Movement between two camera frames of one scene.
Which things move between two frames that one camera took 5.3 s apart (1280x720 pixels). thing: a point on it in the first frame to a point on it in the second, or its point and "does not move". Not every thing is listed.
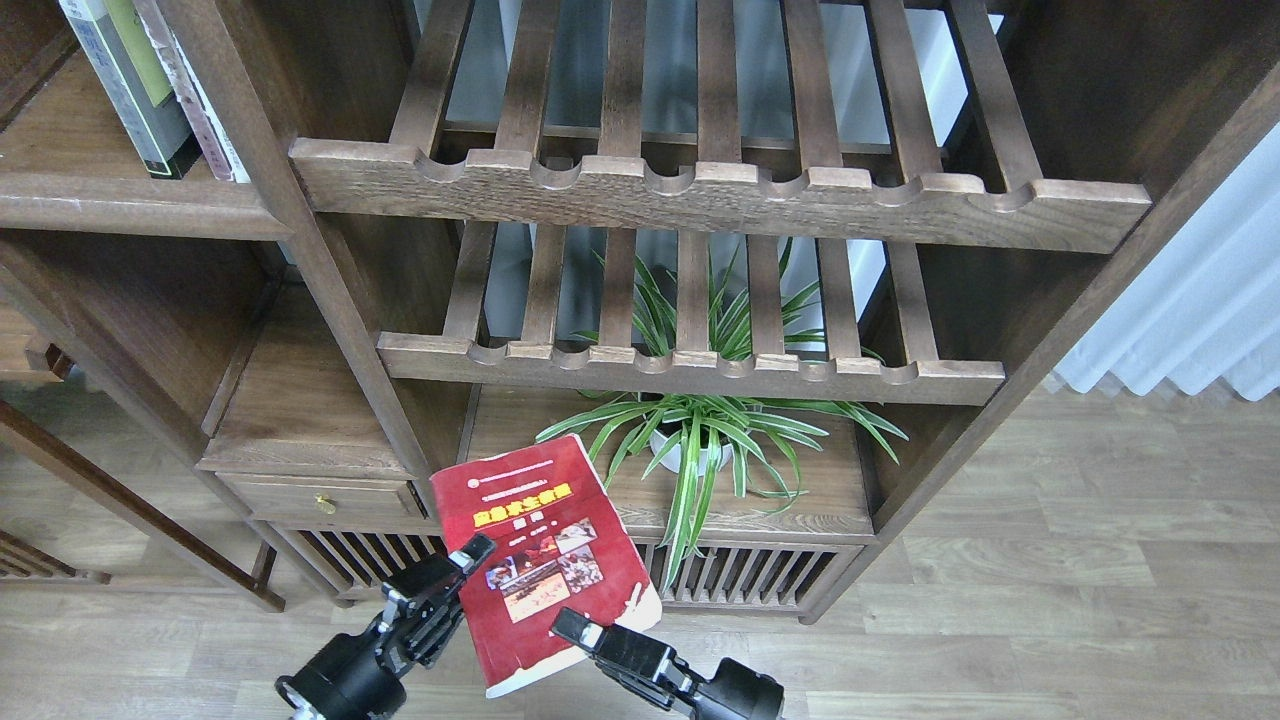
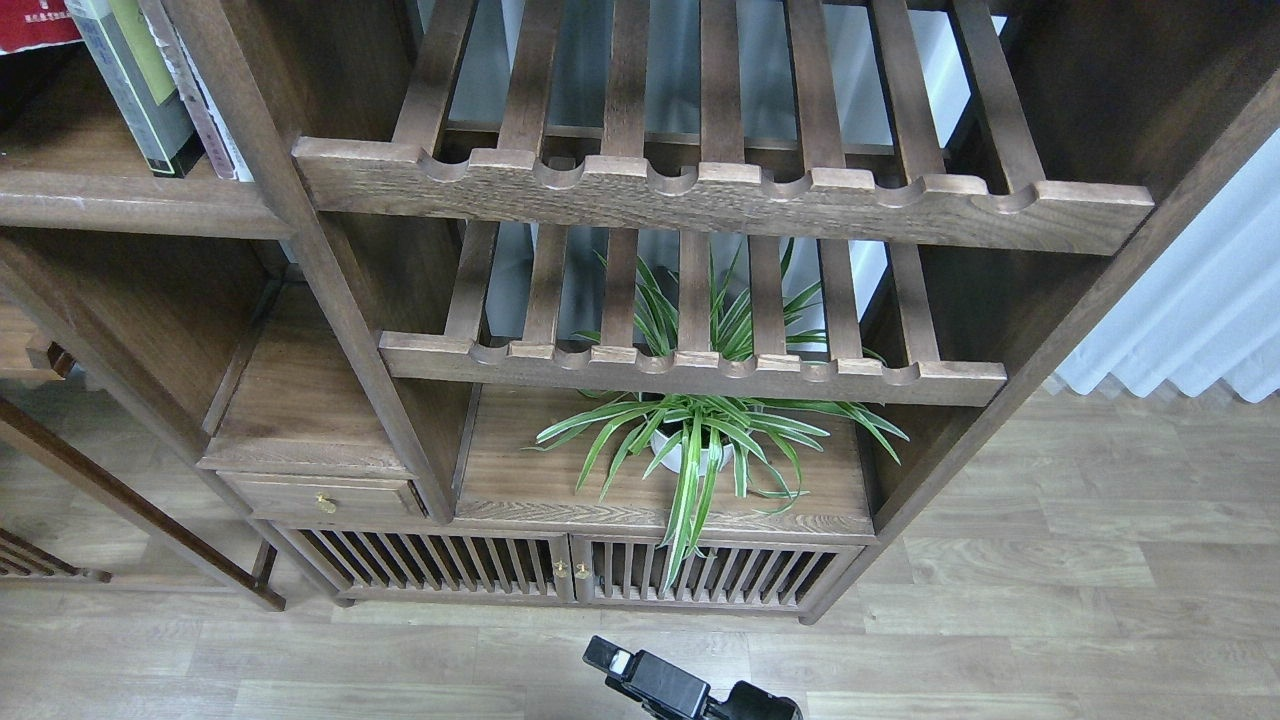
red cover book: [559, 542] to [29, 24]
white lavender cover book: [82, 16] does not move
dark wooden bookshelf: [786, 267] does not move
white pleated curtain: [1205, 312] does not move
